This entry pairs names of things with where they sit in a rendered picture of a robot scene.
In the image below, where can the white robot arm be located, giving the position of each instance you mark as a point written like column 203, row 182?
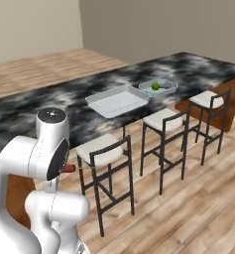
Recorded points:
column 20, row 158

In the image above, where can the large clear tupperware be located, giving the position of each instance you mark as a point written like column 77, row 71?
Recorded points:
column 117, row 102

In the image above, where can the green lime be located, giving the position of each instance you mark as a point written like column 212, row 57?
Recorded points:
column 155, row 86

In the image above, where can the brown kebab skewer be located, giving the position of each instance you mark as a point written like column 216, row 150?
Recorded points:
column 69, row 168

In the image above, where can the small clear tupperware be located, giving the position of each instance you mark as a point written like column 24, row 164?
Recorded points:
column 168, row 90

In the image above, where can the black stool with white seat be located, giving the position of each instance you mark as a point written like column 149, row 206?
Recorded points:
column 205, row 98
column 100, row 149
column 162, row 118

